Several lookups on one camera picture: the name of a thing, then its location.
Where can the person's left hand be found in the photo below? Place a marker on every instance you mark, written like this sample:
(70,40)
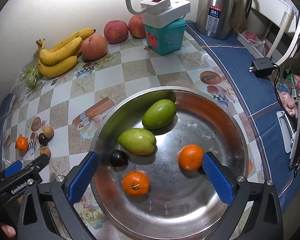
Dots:
(8,230)

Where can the white chair frame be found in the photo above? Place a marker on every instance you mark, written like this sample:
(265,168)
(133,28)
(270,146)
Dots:
(283,32)

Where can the green apple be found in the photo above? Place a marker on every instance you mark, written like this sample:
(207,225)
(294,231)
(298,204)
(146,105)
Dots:
(138,141)

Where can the clear bag of limes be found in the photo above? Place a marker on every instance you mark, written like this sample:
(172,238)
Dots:
(27,80)

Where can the brown round fruit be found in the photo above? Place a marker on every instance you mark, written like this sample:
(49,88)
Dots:
(45,150)

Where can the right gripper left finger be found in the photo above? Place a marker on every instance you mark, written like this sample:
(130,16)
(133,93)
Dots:
(35,220)

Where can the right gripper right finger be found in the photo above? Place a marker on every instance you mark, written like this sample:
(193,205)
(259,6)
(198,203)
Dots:
(265,218)

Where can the black power adapter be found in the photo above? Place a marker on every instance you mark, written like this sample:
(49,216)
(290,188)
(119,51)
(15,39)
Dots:
(261,67)

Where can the white phone stand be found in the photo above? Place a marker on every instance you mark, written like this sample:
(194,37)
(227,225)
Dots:
(287,130)

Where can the white storage tray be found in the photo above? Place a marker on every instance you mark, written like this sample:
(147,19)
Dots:
(252,50)

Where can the blue striped cloth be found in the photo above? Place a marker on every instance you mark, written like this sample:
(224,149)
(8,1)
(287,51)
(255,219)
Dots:
(259,102)

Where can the peach coloured apple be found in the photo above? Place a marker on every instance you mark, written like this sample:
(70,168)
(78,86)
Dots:
(94,47)

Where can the red apple behind box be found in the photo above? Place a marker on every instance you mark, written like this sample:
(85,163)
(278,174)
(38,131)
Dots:
(136,27)

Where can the brown longan fruit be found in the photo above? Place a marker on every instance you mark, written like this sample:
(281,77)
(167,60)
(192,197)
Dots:
(48,132)

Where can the yellow banana bunch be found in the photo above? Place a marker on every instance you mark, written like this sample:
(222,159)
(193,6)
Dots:
(63,56)

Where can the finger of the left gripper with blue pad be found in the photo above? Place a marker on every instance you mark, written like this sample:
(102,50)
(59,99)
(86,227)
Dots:
(13,168)

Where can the teal plastic box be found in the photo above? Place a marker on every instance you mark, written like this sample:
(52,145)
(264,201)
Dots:
(167,39)

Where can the white power strip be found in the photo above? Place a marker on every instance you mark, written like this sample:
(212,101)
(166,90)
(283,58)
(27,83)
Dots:
(160,13)

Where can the orange tangerine with stem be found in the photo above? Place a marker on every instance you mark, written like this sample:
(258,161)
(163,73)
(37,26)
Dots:
(135,184)

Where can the dark plum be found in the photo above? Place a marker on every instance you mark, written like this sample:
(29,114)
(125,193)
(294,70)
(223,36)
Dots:
(43,140)
(118,158)

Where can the stainless steel thermos jug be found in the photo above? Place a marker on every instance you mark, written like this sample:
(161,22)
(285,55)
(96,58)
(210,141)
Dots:
(214,17)

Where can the black smartphone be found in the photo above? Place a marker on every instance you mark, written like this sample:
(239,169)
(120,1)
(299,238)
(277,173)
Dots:
(295,152)

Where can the snack packets pile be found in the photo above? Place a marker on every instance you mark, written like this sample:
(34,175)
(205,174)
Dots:
(289,93)

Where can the green mango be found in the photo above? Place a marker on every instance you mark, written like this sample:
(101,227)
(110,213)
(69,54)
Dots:
(159,114)

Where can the red plastic bag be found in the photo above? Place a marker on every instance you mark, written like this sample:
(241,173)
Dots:
(255,42)

